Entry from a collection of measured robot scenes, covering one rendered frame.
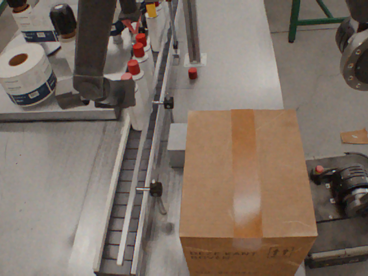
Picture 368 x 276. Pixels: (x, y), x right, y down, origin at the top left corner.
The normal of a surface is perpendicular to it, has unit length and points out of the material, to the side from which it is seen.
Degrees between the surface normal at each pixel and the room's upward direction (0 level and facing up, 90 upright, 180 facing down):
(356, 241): 0
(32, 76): 90
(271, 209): 0
